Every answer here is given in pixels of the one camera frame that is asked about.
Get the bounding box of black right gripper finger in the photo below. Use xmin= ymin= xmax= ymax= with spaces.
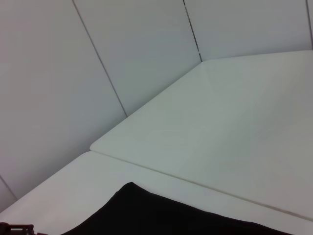
xmin=0 ymin=222 xmax=40 ymax=235

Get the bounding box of black t-shirt with white print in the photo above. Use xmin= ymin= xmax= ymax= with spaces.
xmin=60 ymin=182 xmax=293 ymax=235

